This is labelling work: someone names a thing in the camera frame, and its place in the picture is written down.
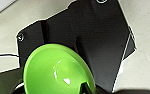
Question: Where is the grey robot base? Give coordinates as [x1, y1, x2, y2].
[0, 68, 25, 94]

